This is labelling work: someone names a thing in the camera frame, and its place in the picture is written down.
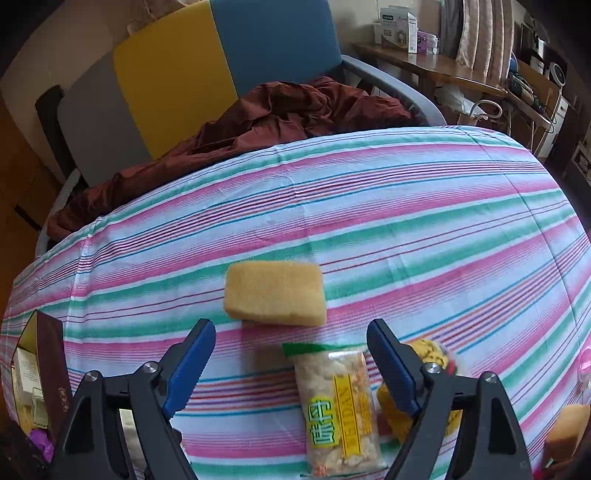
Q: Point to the pinkish curtain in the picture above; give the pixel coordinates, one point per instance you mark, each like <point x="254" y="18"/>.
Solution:
<point x="480" y="37"/>

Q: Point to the white cardboard box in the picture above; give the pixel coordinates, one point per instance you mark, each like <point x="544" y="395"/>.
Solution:
<point x="397" y="32"/>

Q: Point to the clear rice cracker snack packet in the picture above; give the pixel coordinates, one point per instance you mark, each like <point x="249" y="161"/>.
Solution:
<point x="337" y="406"/>

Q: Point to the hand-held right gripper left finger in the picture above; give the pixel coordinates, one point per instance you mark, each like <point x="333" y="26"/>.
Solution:
<point x="189" y="369"/>

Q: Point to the tan rectangular sponge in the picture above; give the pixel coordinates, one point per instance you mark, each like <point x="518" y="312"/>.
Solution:
<point x="274" y="293"/>

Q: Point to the striped bedsheet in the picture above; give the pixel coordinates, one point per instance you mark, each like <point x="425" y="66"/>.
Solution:
<point x="369" y="207"/>

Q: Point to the wooden wardrobe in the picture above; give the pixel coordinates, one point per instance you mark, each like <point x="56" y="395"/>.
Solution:
<point x="18" y="184"/>

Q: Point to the maroon crumpled cloth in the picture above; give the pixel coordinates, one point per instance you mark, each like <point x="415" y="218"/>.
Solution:
<point x="277" y="115"/>

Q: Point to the white round appliance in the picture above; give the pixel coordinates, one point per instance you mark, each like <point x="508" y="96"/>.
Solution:
<point x="557" y="74"/>

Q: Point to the purple plastic item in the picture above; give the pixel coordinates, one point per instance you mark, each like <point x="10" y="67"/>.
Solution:
<point x="41" y="445"/>

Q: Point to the white plastic bag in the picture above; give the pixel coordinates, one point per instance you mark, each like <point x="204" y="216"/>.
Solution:
<point x="455" y="101"/>

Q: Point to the wooden side table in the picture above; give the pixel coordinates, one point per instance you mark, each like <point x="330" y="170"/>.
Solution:
<point x="415" y="57"/>

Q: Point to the grey yellow blue headboard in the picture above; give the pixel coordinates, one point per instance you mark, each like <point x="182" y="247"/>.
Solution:
<point x="171" y="69"/>

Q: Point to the small purple box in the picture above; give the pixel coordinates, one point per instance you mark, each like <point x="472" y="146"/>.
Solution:
<point x="427" y="41"/>

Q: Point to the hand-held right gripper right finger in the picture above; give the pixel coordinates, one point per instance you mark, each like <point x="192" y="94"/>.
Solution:
<point x="392" y="364"/>

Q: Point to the yellow patterned pouch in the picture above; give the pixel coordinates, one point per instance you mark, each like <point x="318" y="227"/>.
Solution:
<point x="436" y="353"/>

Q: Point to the brown cardboard box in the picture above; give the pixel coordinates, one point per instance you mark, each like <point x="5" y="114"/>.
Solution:
<point x="535" y="78"/>

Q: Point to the small tan sponge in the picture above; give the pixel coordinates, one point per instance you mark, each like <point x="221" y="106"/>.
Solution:
<point x="570" y="431"/>

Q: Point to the gold-lined tin box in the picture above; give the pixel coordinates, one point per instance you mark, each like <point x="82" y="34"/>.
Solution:
<point x="53" y="369"/>

